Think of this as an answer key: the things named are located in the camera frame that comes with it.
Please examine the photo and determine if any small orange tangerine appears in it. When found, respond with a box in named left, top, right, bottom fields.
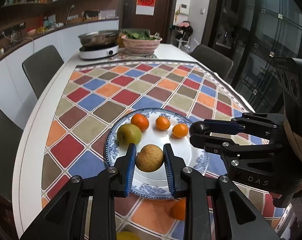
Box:
left=155, top=116, right=171, bottom=131
left=172, top=124, right=188, bottom=138

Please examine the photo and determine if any large orange tangerine front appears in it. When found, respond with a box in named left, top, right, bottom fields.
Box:
left=169, top=198, right=186, bottom=221

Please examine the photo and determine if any yellow green apple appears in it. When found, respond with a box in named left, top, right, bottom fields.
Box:
left=136, top=144, right=163, bottom=172

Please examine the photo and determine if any dark plum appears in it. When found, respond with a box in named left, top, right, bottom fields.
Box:
left=189, top=121, right=211, bottom=136

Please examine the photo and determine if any operator right hand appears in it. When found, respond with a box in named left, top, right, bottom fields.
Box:
left=269, top=181, right=302, bottom=207

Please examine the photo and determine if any right grey chair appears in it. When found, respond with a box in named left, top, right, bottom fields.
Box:
left=191, top=44, right=233, bottom=79

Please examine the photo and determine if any grey chair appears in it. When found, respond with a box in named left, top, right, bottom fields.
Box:
left=22, top=45, right=64, bottom=99
left=191, top=44, right=233, bottom=79
left=0, top=109, right=23, bottom=202

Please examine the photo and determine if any blue white porcelain plate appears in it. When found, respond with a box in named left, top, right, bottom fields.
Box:
left=104, top=108, right=209, bottom=199

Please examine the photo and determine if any black glass sliding door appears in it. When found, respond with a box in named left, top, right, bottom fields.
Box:
left=208, top=0, right=302, bottom=113

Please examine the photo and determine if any near left grey chair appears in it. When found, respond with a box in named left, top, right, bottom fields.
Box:
left=0, top=109, right=23, bottom=202

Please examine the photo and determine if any colourful checkered tablecloth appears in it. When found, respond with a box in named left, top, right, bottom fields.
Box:
left=40, top=60, right=293, bottom=240

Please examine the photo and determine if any dark wooden door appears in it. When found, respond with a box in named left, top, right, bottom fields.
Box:
left=118, top=0, right=175, bottom=43

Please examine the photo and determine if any pink basket with greens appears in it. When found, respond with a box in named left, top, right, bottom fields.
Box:
left=121, top=31, right=162, bottom=56

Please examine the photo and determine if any white lower cabinet counter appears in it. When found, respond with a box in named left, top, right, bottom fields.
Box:
left=0, top=18, right=120, bottom=129

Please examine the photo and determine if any steel pan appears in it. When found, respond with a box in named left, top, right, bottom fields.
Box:
left=78, top=30, right=120, bottom=47

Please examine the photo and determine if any far left grey chair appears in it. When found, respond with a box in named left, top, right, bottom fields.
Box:
left=22, top=45, right=64, bottom=99

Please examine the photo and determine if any white induction cooker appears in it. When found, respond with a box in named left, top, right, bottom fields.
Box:
left=79, top=43, right=119, bottom=60

